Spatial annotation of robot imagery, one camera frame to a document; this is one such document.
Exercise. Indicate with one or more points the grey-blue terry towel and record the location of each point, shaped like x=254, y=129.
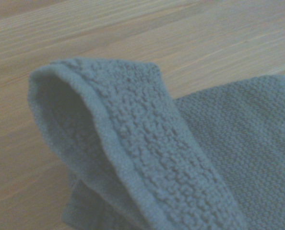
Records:
x=171, y=148

